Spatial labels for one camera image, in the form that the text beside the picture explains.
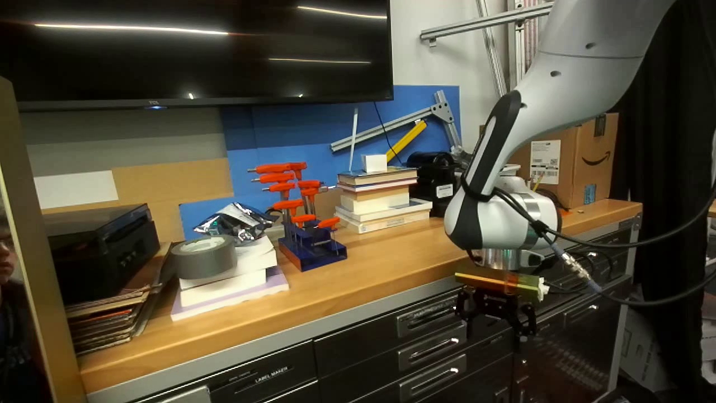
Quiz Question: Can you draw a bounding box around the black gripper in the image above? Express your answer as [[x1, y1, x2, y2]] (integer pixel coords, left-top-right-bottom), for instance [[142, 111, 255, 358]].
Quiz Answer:
[[454, 289, 540, 360]]

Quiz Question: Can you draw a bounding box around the grey drawer cabinet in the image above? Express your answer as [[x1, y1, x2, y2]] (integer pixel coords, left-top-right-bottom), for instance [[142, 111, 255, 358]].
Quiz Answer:
[[142, 337, 338, 403], [521, 221, 644, 403]]

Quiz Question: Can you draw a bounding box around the black device with white label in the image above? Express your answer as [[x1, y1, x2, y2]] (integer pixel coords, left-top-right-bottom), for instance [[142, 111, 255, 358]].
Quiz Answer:
[[407, 149, 464, 220]]

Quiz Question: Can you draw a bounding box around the stack of books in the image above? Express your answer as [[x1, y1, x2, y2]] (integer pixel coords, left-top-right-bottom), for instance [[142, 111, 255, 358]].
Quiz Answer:
[[331, 166, 434, 236]]

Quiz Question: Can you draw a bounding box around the brown cardboard shipping box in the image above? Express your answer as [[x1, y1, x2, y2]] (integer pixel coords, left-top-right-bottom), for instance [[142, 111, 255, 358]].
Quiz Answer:
[[510, 109, 622, 210]]

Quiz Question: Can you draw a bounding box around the small white box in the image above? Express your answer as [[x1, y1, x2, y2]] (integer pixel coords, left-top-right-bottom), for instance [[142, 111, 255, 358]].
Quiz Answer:
[[364, 153, 393, 177]]

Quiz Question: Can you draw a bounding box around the yellow level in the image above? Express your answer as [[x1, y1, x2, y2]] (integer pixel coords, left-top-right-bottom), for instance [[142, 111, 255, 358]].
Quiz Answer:
[[384, 118, 433, 166]]

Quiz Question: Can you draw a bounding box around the black curtain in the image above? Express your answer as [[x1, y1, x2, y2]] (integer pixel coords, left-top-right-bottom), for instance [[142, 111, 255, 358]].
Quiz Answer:
[[612, 0, 716, 403]]

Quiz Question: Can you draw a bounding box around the silver metal square ruler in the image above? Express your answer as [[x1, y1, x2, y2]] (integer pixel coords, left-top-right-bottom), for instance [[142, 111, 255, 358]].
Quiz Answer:
[[330, 87, 465, 154]]

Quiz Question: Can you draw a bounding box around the blue backboard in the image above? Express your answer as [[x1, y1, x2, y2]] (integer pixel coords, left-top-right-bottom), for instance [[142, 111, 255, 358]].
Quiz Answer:
[[177, 83, 464, 242]]

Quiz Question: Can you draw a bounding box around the silver foil packet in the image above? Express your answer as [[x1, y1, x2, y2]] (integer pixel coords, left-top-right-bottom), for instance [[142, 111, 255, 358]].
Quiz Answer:
[[198, 202, 277, 246]]

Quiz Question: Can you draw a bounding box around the silver metal bar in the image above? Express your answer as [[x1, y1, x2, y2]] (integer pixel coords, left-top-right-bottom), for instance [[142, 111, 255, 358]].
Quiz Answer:
[[420, 0, 558, 42]]

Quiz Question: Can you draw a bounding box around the brown cardboard sheet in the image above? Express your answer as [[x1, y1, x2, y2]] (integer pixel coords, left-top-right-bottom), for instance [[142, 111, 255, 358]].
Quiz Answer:
[[110, 157, 236, 245]]

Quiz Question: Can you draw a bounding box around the stack of brown folders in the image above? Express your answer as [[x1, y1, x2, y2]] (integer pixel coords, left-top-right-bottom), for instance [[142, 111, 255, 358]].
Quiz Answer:
[[66, 249, 177, 358]]

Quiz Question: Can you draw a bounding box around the black printer box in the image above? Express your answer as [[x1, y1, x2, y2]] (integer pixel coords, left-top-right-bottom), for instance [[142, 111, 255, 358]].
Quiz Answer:
[[45, 202, 163, 306]]

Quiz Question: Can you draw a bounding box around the white paper sheet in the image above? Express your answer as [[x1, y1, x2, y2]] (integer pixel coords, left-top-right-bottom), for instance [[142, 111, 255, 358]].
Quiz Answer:
[[31, 168, 122, 213]]

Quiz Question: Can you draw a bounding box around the wooden side panel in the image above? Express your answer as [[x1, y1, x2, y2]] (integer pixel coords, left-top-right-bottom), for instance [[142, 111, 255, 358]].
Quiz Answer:
[[0, 73, 87, 403]]

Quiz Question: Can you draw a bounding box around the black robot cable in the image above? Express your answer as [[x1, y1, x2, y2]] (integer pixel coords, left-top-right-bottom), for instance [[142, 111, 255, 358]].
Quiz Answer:
[[491, 177, 716, 308]]

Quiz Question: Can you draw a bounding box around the grey duct tape roll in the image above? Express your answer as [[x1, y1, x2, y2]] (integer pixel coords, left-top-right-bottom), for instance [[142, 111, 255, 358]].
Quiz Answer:
[[169, 236, 241, 283]]

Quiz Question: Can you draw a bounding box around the black wall television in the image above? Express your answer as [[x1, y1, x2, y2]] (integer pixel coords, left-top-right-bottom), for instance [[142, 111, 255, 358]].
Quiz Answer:
[[0, 0, 396, 111]]

